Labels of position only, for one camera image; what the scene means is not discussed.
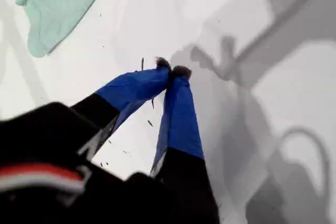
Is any pale green T-shirt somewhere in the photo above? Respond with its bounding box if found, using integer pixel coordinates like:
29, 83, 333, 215
0, 0, 117, 58

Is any red and white wire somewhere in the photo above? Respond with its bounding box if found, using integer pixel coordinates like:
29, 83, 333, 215
0, 164, 82, 194

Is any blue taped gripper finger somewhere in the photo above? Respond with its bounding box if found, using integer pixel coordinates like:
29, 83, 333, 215
149, 65, 221, 224
69, 56, 172, 141

